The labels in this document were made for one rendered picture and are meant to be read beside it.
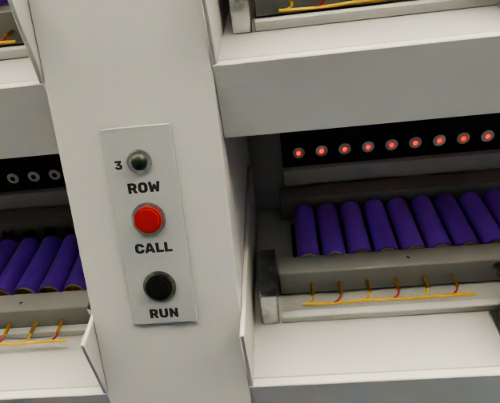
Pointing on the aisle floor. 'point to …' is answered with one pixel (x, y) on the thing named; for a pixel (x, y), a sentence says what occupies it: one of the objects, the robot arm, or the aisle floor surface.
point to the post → (185, 105)
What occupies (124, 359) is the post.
